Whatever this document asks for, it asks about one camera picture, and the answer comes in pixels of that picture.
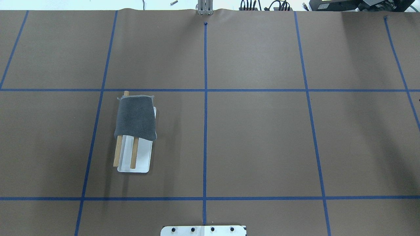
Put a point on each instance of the grey towel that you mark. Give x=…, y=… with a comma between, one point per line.
x=136, y=117

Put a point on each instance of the white towel rack base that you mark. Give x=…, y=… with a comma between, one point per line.
x=144, y=155

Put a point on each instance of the left wooden rack rod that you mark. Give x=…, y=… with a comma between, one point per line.
x=134, y=153

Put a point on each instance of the wooden rack rod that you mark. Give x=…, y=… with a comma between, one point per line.
x=134, y=153
x=118, y=150

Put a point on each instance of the right wooden rack rod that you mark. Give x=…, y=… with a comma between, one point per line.
x=118, y=150

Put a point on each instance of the near grey usb hub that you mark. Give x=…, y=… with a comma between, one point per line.
x=250, y=5

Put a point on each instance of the grey usb hub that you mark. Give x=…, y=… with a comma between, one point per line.
x=284, y=5
x=250, y=5

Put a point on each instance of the far grey usb hub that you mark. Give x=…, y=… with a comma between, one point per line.
x=284, y=5

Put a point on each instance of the black power adapter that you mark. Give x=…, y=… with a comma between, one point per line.
x=333, y=5

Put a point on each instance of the aluminium frame post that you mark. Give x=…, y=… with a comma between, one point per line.
x=205, y=7

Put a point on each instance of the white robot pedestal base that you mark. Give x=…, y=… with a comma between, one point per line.
x=218, y=230

